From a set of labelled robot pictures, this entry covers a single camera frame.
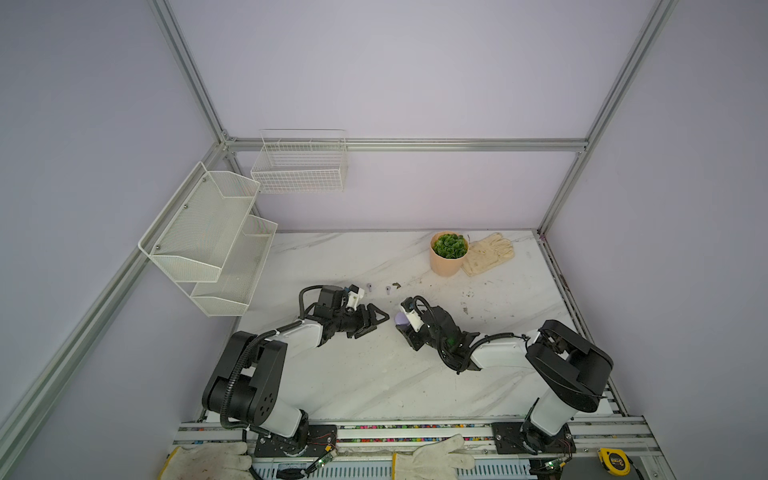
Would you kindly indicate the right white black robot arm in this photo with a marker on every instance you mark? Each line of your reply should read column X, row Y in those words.
column 575, row 370

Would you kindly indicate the white mesh shelf lower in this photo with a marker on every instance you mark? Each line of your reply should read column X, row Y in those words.
column 232, row 293

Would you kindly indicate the lilac round disc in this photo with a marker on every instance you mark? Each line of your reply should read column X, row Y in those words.
column 401, row 320

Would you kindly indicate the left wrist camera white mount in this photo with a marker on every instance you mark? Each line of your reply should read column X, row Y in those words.
column 354, row 297

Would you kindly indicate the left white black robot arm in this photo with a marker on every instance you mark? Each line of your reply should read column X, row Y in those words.
column 243, row 388

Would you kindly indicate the white wire basket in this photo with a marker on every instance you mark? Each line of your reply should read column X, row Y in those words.
column 293, row 161

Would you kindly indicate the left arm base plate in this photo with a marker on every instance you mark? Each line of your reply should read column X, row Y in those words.
column 309, row 441

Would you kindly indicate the white glove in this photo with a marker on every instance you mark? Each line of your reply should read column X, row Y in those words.
column 212, row 461
column 439, row 460

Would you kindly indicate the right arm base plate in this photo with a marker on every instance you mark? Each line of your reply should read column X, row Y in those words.
column 510, row 438

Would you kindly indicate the beige work glove on table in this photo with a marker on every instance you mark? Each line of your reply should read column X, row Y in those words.
column 487, row 253

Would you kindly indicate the white glove front left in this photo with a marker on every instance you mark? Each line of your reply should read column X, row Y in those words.
column 212, row 461

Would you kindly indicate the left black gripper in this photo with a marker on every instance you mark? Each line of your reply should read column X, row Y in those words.
column 365, row 323

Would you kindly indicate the yellow tape measure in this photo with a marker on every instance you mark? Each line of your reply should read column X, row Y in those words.
column 615, row 461

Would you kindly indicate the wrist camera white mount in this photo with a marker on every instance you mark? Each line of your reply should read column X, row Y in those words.
column 410, row 311
column 354, row 297

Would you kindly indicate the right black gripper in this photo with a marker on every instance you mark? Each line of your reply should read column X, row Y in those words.
column 410, row 336

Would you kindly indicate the potted green plant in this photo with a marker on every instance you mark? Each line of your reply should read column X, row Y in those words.
column 447, row 253

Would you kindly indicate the white mesh shelf upper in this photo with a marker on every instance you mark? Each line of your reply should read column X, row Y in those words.
column 194, row 235

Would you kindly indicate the white mesh shelf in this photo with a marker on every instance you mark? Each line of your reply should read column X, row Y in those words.
column 194, row 235
column 232, row 293

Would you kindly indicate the white glove front centre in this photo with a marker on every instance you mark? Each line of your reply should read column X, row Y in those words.
column 439, row 460

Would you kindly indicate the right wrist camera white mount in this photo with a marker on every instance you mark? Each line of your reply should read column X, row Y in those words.
column 410, row 311

